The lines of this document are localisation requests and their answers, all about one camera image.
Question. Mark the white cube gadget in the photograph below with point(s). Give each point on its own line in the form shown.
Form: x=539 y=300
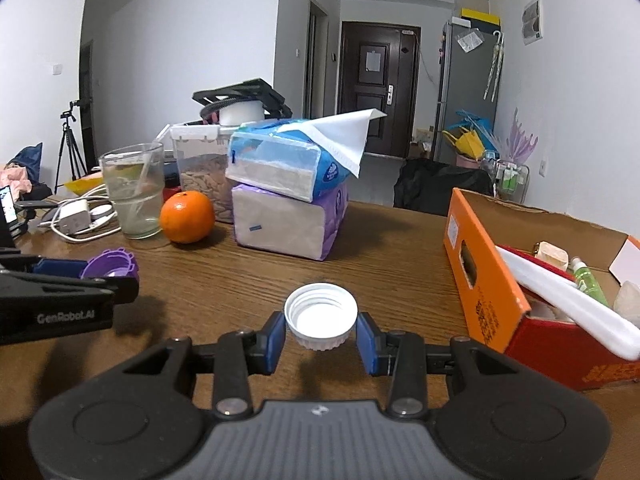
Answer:
x=552 y=255

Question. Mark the grey refrigerator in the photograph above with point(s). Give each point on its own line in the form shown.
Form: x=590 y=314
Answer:
x=465 y=61

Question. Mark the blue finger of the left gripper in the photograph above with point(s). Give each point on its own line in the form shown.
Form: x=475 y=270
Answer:
x=63 y=268

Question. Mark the purple bottle cap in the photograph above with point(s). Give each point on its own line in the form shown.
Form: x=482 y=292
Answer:
x=112 y=263

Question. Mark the black stand with white bowl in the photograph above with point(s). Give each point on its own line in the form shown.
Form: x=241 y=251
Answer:
x=250 y=101

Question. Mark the black bag on chair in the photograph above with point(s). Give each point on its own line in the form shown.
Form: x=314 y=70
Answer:
x=426 y=186

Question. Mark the orange fruit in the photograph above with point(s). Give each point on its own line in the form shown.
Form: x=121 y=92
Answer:
x=187 y=217

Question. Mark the orange cardboard box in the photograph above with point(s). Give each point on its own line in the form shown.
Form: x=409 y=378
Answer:
x=525 y=308

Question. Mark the purple tissue pack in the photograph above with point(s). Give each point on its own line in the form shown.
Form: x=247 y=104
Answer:
x=267 y=221

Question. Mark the metal trolley rack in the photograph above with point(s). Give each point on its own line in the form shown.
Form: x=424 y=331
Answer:
x=511 y=182

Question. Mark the clear food container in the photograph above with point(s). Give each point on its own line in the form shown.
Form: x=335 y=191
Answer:
x=201 y=152

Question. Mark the white charger with cable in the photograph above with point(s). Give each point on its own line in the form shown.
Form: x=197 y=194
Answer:
x=83 y=219

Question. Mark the clear drinking glass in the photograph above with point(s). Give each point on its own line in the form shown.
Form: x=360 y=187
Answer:
x=134 y=180

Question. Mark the dark brown entrance door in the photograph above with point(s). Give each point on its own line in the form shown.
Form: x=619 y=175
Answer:
x=379 y=69

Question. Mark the white bottle cap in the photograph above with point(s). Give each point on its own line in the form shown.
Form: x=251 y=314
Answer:
x=321 y=315

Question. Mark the green small bottle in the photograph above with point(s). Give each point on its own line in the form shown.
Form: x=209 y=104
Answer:
x=586 y=281

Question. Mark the blue tissue pack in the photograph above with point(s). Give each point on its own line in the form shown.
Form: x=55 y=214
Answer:
x=300 y=158

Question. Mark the white red lint brush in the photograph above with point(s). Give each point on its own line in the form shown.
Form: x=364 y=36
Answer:
x=615 y=333

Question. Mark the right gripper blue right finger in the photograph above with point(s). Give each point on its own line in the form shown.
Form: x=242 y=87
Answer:
x=379 y=350

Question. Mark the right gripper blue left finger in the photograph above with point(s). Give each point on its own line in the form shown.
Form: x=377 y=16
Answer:
x=257 y=352

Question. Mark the yellow bag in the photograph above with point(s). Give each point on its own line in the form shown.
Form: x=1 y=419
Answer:
x=468 y=144

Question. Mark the black camera tripod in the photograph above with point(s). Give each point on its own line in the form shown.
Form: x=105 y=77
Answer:
x=69 y=145

